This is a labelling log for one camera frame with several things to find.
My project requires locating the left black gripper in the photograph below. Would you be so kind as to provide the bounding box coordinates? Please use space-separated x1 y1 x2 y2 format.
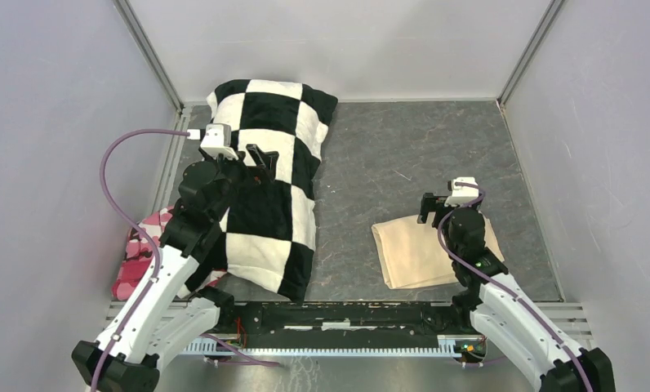
199 143 278 221

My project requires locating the beige surgical wrap cloth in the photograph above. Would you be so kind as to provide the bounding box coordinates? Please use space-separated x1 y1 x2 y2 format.
372 208 507 289

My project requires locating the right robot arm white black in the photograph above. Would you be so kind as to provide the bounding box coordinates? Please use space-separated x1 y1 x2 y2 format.
417 191 616 391

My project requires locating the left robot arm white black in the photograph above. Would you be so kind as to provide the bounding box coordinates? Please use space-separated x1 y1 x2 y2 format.
71 144 278 391

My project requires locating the black white checkered blanket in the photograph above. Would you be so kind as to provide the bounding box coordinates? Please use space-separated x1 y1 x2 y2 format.
177 79 339 302

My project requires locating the pink camouflage cloth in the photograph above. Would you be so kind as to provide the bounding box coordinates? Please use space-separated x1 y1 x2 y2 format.
112 206 227 301

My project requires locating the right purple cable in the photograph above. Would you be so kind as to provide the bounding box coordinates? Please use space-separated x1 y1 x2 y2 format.
437 182 595 392

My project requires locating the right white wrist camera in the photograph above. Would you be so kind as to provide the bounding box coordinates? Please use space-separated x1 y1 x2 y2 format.
444 177 480 207

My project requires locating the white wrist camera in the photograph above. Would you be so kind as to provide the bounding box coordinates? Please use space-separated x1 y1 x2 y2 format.
444 177 480 207
187 123 239 160

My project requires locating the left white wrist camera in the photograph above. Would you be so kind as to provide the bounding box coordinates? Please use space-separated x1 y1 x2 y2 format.
187 123 239 160

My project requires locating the white toothed cable rail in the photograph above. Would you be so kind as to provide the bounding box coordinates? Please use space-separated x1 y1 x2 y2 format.
180 338 487 359

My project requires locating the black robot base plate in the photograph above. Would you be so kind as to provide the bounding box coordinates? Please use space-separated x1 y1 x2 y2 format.
209 301 481 349

